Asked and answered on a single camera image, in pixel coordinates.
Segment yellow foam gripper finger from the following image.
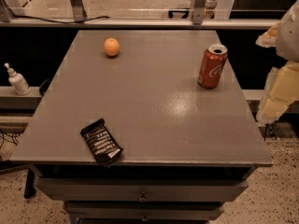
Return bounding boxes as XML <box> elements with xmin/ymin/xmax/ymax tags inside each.
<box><xmin>255</xmin><ymin>22</ymin><xmax>280</xmax><ymax>48</ymax></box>
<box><xmin>256</xmin><ymin>62</ymin><xmax>299</xmax><ymax>125</ymax></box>

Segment black rxbar chocolate wrapper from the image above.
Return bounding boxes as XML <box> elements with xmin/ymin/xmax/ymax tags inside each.
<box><xmin>80</xmin><ymin>119</ymin><xmax>123</xmax><ymax>168</ymax></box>

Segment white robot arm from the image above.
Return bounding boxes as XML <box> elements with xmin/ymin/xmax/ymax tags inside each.
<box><xmin>256</xmin><ymin>0</ymin><xmax>299</xmax><ymax>126</ymax></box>

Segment red coca-cola can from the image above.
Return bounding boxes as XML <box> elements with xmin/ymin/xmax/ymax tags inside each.
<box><xmin>198</xmin><ymin>44</ymin><xmax>228</xmax><ymax>89</ymax></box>

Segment orange fruit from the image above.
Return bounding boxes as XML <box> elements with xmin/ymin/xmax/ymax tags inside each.
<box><xmin>104</xmin><ymin>38</ymin><xmax>120</xmax><ymax>57</ymax></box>

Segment grey drawer cabinet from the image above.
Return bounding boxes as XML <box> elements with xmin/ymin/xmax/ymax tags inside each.
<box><xmin>23</xmin><ymin>163</ymin><xmax>258</xmax><ymax>224</ymax></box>

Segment upper drawer knob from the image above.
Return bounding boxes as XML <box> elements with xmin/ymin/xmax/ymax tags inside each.
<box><xmin>138</xmin><ymin>192</ymin><xmax>149</xmax><ymax>203</ymax></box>

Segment drawer knob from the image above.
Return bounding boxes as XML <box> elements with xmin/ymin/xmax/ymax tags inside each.
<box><xmin>141</xmin><ymin>214</ymin><xmax>150</xmax><ymax>222</ymax></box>
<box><xmin>138</xmin><ymin>192</ymin><xmax>149</xmax><ymax>203</ymax></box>

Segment lower drawer knob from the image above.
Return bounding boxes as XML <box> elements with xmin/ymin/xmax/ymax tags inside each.
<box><xmin>141</xmin><ymin>214</ymin><xmax>150</xmax><ymax>222</ymax></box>

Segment black round object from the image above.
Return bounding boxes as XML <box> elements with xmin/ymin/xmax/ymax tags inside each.
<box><xmin>39</xmin><ymin>78</ymin><xmax>52</xmax><ymax>96</ymax></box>

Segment white pump bottle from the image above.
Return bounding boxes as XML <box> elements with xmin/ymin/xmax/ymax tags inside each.
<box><xmin>5</xmin><ymin>63</ymin><xmax>31</xmax><ymax>96</ymax></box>

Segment right metal frame post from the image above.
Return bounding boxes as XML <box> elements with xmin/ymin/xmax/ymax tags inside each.
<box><xmin>192</xmin><ymin>0</ymin><xmax>206</xmax><ymax>25</ymax></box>

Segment metal frame post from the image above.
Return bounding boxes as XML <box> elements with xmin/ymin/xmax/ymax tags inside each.
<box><xmin>192</xmin><ymin>0</ymin><xmax>206</xmax><ymax>25</ymax></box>
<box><xmin>69</xmin><ymin>0</ymin><xmax>87</xmax><ymax>22</ymax></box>

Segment left metal frame post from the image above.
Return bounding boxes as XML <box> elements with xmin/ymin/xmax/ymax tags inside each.
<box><xmin>69</xmin><ymin>0</ymin><xmax>87</xmax><ymax>22</ymax></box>

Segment black cable on shelf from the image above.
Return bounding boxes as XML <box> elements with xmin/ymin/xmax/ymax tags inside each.
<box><xmin>0</xmin><ymin>0</ymin><xmax>110</xmax><ymax>24</ymax></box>

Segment black floor cables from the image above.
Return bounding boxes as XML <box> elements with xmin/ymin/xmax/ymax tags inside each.
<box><xmin>0</xmin><ymin>128</ymin><xmax>22</xmax><ymax>162</ymax></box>

